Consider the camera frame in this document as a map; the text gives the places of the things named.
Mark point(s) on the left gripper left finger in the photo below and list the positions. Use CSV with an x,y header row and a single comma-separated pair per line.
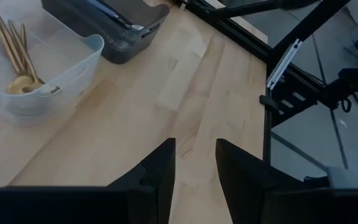
x,y
104,205

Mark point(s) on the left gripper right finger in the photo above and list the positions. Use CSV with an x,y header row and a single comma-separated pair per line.
x,y
275,202

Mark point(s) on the clear plastic bin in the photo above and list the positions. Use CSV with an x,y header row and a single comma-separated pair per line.
x,y
73,71

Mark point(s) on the white aluminium profile bar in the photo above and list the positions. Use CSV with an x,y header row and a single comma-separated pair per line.
x,y
283,63

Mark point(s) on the dark grey plastic bin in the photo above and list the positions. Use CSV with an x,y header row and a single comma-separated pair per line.
x,y
117,49

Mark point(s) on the black aluminium rig frame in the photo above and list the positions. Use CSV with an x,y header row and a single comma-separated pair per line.
x,y
309,29

